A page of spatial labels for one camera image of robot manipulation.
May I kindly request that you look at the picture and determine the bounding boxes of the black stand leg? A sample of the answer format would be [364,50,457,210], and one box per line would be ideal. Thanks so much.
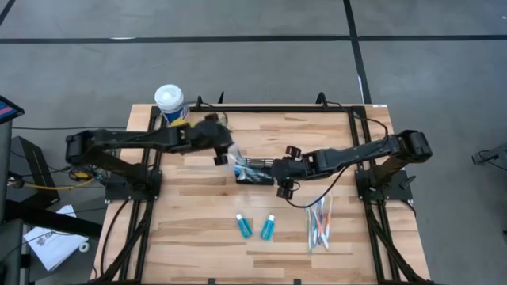
[0,199,104,239]

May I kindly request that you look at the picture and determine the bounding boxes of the white paper sheets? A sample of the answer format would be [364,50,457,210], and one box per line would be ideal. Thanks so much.
[22,204,90,272]

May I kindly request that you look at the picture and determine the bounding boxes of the white toothbrush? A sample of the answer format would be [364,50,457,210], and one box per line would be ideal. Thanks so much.
[318,194,326,234]

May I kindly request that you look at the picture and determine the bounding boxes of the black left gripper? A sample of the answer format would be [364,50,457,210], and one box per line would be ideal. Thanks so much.
[185,113,235,167]

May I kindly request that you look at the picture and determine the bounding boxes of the grey equipment leg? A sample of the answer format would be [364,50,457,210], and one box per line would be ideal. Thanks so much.
[472,142,507,166]

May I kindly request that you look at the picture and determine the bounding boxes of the bundle of toothbrushes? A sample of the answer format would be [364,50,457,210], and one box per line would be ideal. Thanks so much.
[310,204,330,251]

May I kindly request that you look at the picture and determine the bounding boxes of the black floor cable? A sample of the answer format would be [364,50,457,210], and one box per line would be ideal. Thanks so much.
[470,147,507,203]

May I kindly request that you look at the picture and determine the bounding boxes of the yellow cable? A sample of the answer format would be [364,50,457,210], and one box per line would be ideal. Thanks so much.
[21,177,96,192]

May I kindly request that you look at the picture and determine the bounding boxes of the Lysol wipes canister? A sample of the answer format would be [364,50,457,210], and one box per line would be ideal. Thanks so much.
[154,83,191,127]

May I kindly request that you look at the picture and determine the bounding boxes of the blue mouthwash bottle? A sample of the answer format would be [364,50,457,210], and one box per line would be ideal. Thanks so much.
[235,213,254,240]
[259,214,276,241]

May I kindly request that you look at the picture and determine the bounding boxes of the screen on stand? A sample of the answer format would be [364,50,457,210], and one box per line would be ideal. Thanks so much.
[0,94,25,126]

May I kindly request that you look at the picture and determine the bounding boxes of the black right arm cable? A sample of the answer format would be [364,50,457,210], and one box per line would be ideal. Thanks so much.
[284,101,391,209]

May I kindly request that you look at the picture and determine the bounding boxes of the black aluminium table frame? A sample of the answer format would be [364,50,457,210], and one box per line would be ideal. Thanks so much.
[90,91,435,285]

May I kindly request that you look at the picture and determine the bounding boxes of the black equipment case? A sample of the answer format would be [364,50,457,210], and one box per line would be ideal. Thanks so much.
[10,135,61,207]

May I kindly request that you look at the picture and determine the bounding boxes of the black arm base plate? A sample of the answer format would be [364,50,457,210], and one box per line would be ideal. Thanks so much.
[354,169,414,202]
[105,169,163,202]

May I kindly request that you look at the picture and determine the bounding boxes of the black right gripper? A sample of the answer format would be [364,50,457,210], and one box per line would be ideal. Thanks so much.
[271,145,316,200]

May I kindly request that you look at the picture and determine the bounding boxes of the black wire basket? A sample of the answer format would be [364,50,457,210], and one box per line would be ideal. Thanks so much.
[235,157,276,186]

